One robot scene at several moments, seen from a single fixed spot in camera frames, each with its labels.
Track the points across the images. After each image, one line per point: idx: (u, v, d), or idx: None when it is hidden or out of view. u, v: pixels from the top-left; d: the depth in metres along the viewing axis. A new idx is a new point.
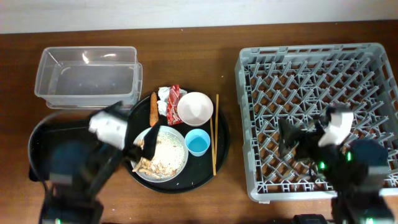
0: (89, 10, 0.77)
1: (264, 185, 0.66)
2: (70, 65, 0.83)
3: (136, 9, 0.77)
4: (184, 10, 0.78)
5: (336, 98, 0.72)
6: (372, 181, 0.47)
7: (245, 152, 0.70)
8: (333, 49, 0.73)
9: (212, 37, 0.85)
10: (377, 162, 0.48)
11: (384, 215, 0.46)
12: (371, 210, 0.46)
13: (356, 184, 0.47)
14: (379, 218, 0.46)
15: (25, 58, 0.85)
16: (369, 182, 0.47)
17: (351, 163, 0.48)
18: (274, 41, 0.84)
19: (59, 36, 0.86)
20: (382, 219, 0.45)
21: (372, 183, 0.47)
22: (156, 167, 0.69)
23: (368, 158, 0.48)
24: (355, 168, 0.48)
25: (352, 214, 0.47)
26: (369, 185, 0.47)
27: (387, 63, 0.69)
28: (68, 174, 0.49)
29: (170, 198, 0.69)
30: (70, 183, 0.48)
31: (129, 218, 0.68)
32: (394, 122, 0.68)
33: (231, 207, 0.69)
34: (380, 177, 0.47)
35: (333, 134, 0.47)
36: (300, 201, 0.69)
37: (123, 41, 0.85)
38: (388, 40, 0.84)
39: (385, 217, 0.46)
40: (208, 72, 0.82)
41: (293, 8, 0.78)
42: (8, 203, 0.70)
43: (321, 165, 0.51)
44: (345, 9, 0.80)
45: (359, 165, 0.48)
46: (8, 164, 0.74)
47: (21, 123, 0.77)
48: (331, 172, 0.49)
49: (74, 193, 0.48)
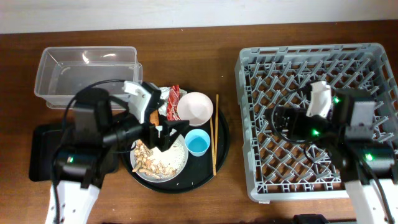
0: (89, 9, 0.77)
1: (264, 185, 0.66)
2: (70, 65, 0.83)
3: (136, 9, 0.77)
4: (184, 10, 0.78)
5: None
6: (362, 119, 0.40)
7: (245, 152, 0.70)
8: (333, 49, 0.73)
9: (212, 37, 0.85)
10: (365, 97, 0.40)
11: (379, 149, 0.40)
12: (367, 145, 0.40)
13: (347, 123, 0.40)
14: (377, 152, 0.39)
15: (24, 58, 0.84)
16: (362, 116, 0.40)
17: (338, 105, 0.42)
18: (274, 41, 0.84)
19: (58, 35, 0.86)
20: (380, 155, 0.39)
21: (364, 118, 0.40)
22: (156, 167, 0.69)
23: (355, 93, 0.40)
24: (345, 109, 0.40)
25: (349, 152, 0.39)
26: (359, 121, 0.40)
27: (387, 63, 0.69)
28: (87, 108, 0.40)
29: (170, 198, 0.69)
30: (91, 117, 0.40)
31: (129, 218, 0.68)
32: (394, 122, 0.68)
33: (231, 207, 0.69)
34: (370, 108, 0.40)
35: (318, 97, 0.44)
36: (300, 201, 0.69)
37: (122, 41, 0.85)
38: (387, 40, 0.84)
39: (385, 152, 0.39)
40: (208, 72, 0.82)
41: (293, 8, 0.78)
42: (8, 204, 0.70)
43: (313, 132, 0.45)
44: (345, 9, 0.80)
45: (347, 102, 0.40)
46: (7, 164, 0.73)
47: (21, 123, 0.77)
48: (320, 127, 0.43)
49: (91, 135, 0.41)
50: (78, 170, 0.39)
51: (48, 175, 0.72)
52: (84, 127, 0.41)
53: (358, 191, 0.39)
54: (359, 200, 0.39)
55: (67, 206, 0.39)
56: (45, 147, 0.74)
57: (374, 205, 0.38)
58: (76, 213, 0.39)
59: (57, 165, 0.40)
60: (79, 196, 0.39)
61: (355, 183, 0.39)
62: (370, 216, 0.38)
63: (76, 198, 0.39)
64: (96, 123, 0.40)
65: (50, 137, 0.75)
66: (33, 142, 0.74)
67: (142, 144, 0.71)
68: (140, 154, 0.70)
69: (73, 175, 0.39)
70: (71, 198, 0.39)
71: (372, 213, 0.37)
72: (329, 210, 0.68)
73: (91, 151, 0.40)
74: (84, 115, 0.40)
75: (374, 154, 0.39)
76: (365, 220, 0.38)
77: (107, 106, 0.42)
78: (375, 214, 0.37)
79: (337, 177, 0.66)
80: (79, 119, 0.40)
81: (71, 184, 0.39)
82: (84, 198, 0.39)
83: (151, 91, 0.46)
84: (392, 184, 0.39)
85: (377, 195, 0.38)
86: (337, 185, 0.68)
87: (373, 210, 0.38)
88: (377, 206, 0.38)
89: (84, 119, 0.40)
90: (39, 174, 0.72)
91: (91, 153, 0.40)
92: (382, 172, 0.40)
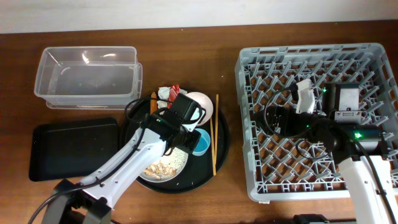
0: (89, 10, 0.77)
1: (264, 185, 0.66)
2: (69, 65, 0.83)
3: (136, 9, 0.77)
4: (184, 10, 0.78)
5: None
6: (349, 103, 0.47)
7: (245, 152, 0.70)
8: (333, 49, 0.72)
9: (212, 37, 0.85)
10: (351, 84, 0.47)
11: (368, 129, 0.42)
12: (356, 126, 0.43)
13: (336, 108, 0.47)
14: (365, 132, 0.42)
15: (24, 58, 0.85)
16: (349, 101, 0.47)
17: (326, 95, 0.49)
18: (274, 41, 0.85)
19: (59, 36, 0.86)
20: (369, 134, 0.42)
21: (352, 103, 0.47)
22: (156, 167, 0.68)
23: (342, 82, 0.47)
24: (333, 97, 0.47)
25: (339, 132, 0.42)
26: (347, 106, 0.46)
27: (387, 63, 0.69)
28: (181, 105, 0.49)
29: (170, 198, 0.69)
30: (178, 111, 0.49)
31: (129, 218, 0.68)
32: (394, 122, 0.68)
33: (231, 206, 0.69)
34: (356, 94, 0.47)
35: (303, 95, 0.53)
36: (300, 201, 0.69)
37: (122, 41, 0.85)
38: (388, 40, 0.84)
39: (372, 132, 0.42)
40: (208, 73, 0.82)
41: (293, 8, 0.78)
42: (7, 204, 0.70)
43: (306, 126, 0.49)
44: (346, 9, 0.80)
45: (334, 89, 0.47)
46: (7, 165, 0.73)
47: (21, 123, 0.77)
48: (311, 118, 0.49)
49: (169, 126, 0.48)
50: (159, 130, 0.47)
51: (48, 175, 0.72)
52: (175, 110, 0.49)
53: (349, 165, 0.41)
54: (351, 175, 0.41)
55: (147, 143, 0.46)
56: (45, 147, 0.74)
57: (365, 178, 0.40)
58: (150, 152, 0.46)
59: (150, 117, 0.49)
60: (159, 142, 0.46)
61: (347, 161, 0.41)
62: (364, 189, 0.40)
63: (156, 141, 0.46)
64: (184, 112, 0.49)
65: (51, 137, 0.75)
66: (34, 142, 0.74)
67: None
68: None
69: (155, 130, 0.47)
70: (153, 140, 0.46)
71: (365, 186, 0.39)
72: (329, 210, 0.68)
73: (167, 129, 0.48)
74: (178, 106, 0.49)
75: (363, 132, 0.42)
76: (357, 193, 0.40)
77: (190, 112, 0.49)
78: (367, 187, 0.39)
79: (337, 177, 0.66)
80: (175, 103, 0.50)
81: (153, 134, 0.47)
82: (160, 144, 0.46)
83: (189, 102, 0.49)
84: (381, 160, 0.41)
85: (367, 168, 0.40)
86: (337, 185, 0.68)
87: (366, 184, 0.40)
88: (369, 179, 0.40)
89: (178, 104, 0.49)
90: (40, 173, 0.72)
91: (166, 130, 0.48)
92: (370, 151, 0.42)
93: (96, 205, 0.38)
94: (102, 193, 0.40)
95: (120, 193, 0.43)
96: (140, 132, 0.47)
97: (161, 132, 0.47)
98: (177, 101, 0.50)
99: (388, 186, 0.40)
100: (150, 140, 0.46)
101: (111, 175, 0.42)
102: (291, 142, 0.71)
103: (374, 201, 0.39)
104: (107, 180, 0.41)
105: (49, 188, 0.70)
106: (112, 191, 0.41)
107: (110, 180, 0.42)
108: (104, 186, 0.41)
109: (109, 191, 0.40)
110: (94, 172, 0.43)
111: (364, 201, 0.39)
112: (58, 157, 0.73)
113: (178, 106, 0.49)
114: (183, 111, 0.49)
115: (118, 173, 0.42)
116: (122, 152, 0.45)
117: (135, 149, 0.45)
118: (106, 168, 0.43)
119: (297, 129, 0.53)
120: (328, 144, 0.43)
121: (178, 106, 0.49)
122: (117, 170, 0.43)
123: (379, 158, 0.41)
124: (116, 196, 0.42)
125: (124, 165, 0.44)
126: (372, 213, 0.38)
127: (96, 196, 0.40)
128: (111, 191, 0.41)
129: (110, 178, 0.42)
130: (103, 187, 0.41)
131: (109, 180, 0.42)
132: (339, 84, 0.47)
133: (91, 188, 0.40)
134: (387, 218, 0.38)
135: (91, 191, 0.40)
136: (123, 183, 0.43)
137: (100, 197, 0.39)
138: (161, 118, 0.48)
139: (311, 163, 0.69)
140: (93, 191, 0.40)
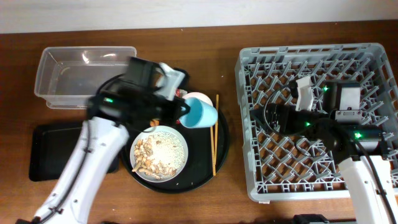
0: (88, 9, 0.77)
1: (264, 185, 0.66)
2: (69, 65, 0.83)
3: (136, 9, 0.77)
4: (185, 10, 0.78)
5: None
6: (350, 102, 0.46)
7: (245, 152, 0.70)
8: (333, 49, 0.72)
9: (212, 37, 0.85)
10: (352, 83, 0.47)
11: (368, 129, 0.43)
12: (356, 126, 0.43)
13: (337, 107, 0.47)
14: (365, 132, 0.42)
15: (24, 57, 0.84)
16: (351, 101, 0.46)
17: (328, 93, 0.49)
18: (274, 41, 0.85)
19: (59, 36, 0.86)
20: (369, 134, 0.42)
21: (352, 103, 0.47)
22: (156, 167, 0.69)
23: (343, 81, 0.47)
24: (334, 96, 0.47)
25: (340, 132, 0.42)
26: (347, 105, 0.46)
27: (387, 63, 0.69)
28: (135, 73, 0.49)
29: (170, 198, 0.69)
30: (135, 80, 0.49)
31: (129, 218, 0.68)
32: (394, 122, 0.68)
33: (231, 206, 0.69)
34: (357, 94, 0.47)
35: (304, 93, 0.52)
36: (300, 201, 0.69)
37: (122, 41, 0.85)
38: (387, 40, 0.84)
39: (372, 132, 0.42)
40: (208, 73, 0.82)
41: (293, 8, 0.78)
42: (7, 204, 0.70)
43: (306, 124, 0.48)
44: (346, 9, 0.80)
45: (336, 89, 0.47)
46: (7, 165, 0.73)
47: (21, 123, 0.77)
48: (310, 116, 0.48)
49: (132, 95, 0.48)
50: (113, 110, 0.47)
51: (48, 175, 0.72)
52: (131, 78, 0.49)
53: (349, 165, 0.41)
54: (352, 175, 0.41)
55: (98, 140, 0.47)
56: (45, 147, 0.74)
57: (365, 178, 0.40)
58: (106, 146, 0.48)
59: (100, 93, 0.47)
60: (111, 133, 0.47)
61: (347, 160, 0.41)
62: (364, 189, 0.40)
63: (106, 135, 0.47)
64: (142, 78, 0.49)
65: (50, 137, 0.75)
66: (33, 142, 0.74)
67: (142, 144, 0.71)
68: (140, 154, 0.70)
69: (106, 112, 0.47)
70: (104, 135, 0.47)
71: (365, 186, 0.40)
72: (329, 210, 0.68)
73: (129, 99, 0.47)
74: (134, 69, 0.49)
75: (363, 132, 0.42)
76: (357, 193, 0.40)
77: (149, 78, 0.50)
78: (368, 188, 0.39)
79: (337, 177, 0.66)
80: (130, 70, 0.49)
81: (109, 119, 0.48)
82: (114, 134, 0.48)
83: (147, 65, 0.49)
84: (381, 160, 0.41)
85: (367, 167, 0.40)
86: (337, 185, 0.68)
87: (366, 183, 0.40)
88: (369, 178, 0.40)
89: (135, 71, 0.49)
90: (39, 174, 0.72)
91: (129, 101, 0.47)
92: (370, 151, 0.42)
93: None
94: (63, 219, 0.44)
95: (88, 200, 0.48)
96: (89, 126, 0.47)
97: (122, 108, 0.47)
98: (130, 68, 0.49)
99: (388, 186, 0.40)
100: (99, 136, 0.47)
101: (68, 196, 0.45)
102: (291, 142, 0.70)
103: (374, 201, 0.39)
104: (65, 202, 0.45)
105: (49, 188, 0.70)
106: (72, 211, 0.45)
107: (67, 200, 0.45)
108: (62, 211, 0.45)
109: (69, 214, 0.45)
110: (50, 196, 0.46)
111: (364, 201, 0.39)
112: (58, 157, 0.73)
113: (136, 73, 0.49)
114: (143, 76, 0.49)
115: (74, 190, 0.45)
116: (74, 157, 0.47)
117: (86, 150, 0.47)
118: (61, 188, 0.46)
119: (297, 127, 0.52)
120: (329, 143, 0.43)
121: (135, 73, 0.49)
122: (71, 188, 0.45)
123: (377, 158, 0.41)
124: (83, 210, 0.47)
125: (78, 174, 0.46)
126: (372, 213, 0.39)
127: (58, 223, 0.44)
128: (71, 211, 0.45)
129: (68, 198, 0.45)
130: (62, 212, 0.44)
131: (66, 202, 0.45)
132: (340, 84, 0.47)
133: (51, 219, 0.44)
134: (387, 218, 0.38)
135: (50, 221, 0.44)
136: (82, 195, 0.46)
137: None
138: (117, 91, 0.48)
139: (311, 163, 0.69)
140: (53, 218, 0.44)
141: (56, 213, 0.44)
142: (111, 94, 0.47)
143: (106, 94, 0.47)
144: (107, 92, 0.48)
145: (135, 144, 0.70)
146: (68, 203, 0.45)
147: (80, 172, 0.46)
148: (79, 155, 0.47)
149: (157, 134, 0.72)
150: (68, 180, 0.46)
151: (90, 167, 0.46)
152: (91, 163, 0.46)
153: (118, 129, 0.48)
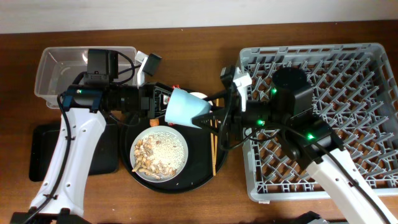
0: (89, 9, 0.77)
1: (264, 185, 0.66)
2: (70, 65, 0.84)
3: (137, 9, 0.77)
4: (185, 10, 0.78)
5: (351, 98, 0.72)
6: (304, 104, 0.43)
7: (245, 152, 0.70)
8: (333, 49, 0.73)
9: (212, 37, 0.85)
10: (301, 84, 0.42)
11: (318, 127, 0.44)
12: (305, 128, 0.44)
13: (290, 113, 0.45)
14: (316, 132, 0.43)
15: (24, 57, 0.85)
16: (302, 104, 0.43)
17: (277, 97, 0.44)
18: (274, 41, 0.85)
19: (59, 36, 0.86)
20: (320, 133, 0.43)
21: (304, 106, 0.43)
22: (156, 167, 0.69)
23: (291, 84, 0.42)
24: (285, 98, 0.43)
25: (295, 139, 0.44)
26: (301, 108, 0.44)
27: (387, 63, 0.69)
28: (96, 65, 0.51)
29: (170, 198, 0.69)
30: (101, 71, 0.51)
31: (129, 218, 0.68)
32: (394, 122, 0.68)
33: (231, 206, 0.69)
34: (310, 95, 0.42)
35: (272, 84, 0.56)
36: (300, 201, 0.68)
37: (123, 41, 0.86)
38: (387, 40, 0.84)
39: (322, 129, 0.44)
40: (208, 73, 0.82)
41: (293, 8, 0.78)
42: (7, 204, 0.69)
43: (259, 122, 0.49)
44: (346, 9, 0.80)
45: (283, 95, 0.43)
46: (7, 164, 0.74)
47: (20, 124, 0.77)
48: (262, 112, 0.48)
49: (101, 85, 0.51)
50: (87, 100, 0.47)
51: None
52: (96, 69, 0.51)
53: (316, 169, 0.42)
54: (321, 176, 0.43)
55: (79, 126, 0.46)
56: (45, 147, 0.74)
57: (335, 176, 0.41)
58: (87, 132, 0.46)
59: (73, 88, 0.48)
60: (89, 117, 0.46)
61: (311, 165, 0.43)
62: (337, 187, 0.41)
63: (86, 121, 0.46)
64: (104, 66, 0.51)
65: (51, 137, 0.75)
66: (33, 142, 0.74)
67: (142, 144, 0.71)
68: (140, 154, 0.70)
69: (80, 104, 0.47)
70: (83, 120, 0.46)
71: (336, 183, 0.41)
72: (329, 210, 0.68)
73: (98, 87, 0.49)
74: (92, 62, 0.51)
75: (314, 134, 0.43)
76: (333, 190, 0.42)
77: (112, 67, 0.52)
78: (340, 185, 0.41)
79: None
80: (91, 62, 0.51)
81: (78, 110, 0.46)
82: (91, 119, 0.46)
83: (105, 53, 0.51)
84: (340, 152, 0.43)
85: (333, 166, 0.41)
86: None
87: (337, 181, 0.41)
88: (338, 176, 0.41)
89: (94, 60, 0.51)
90: (40, 174, 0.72)
91: (99, 88, 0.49)
92: (328, 147, 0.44)
93: (60, 218, 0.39)
94: (60, 206, 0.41)
95: (82, 186, 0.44)
96: (64, 119, 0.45)
97: (92, 96, 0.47)
98: (93, 61, 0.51)
99: (357, 173, 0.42)
100: (81, 121, 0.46)
101: (59, 183, 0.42)
102: None
103: (352, 195, 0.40)
104: (58, 189, 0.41)
105: None
106: (68, 196, 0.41)
107: (60, 187, 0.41)
108: (58, 198, 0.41)
109: (66, 199, 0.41)
110: (41, 188, 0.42)
111: (343, 198, 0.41)
112: None
113: (96, 65, 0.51)
114: (94, 68, 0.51)
115: (65, 176, 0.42)
116: (59, 147, 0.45)
117: (69, 138, 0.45)
118: (51, 177, 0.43)
119: (247, 121, 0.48)
120: (291, 153, 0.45)
121: (96, 65, 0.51)
122: (62, 175, 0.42)
123: (336, 151, 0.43)
124: (78, 196, 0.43)
125: (68, 161, 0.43)
126: (355, 206, 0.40)
127: (56, 211, 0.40)
128: (67, 197, 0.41)
129: (61, 183, 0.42)
130: (58, 198, 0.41)
131: (60, 188, 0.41)
132: (289, 89, 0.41)
133: (47, 207, 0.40)
134: (369, 205, 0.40)
135: (46, 208, 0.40)
136: (74, 180, 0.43)
137: (60, 210, 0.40)
138: (86, 84, 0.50)
139: None
140: (50, 208, 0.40)
141: (51, 200, 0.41)
142: (83, 88, 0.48)
143: (76, 86, 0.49)
144: (77, 85, 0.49)
145: (135, 144, 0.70)
146: (63, 190, 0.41)
147: (68, 156, 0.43)
148: (63, 144, 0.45)
149: (157, 134, 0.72)
150: (56, 168, 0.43)
151: (78, 152, 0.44)
152: (77, 147, 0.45)
153: (95, 114, 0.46)
